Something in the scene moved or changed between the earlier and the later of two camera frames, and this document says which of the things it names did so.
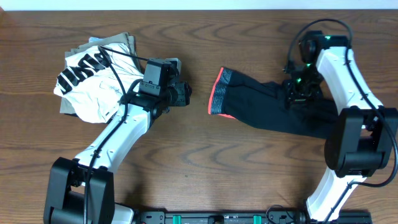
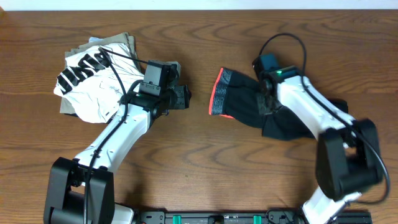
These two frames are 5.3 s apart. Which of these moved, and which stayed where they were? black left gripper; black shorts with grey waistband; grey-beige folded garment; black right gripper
Moved: black right gripper
Stayed: black shorts with grey waistband; grey-beige folded garment; black left gripper
